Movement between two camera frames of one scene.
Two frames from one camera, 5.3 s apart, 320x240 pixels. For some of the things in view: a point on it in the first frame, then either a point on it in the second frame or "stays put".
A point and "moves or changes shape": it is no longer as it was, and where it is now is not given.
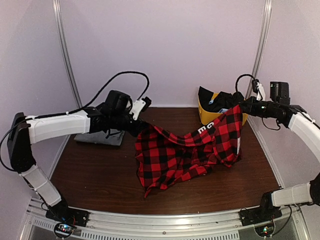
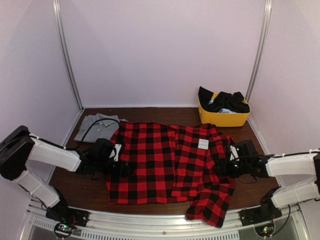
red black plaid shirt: (164, 160) moves or changes shape
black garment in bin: (223, 100) stays put
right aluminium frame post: (260, 49) stays put
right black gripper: (251, 109) → (223, 168)
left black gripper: (140, 124) → (121, 170)
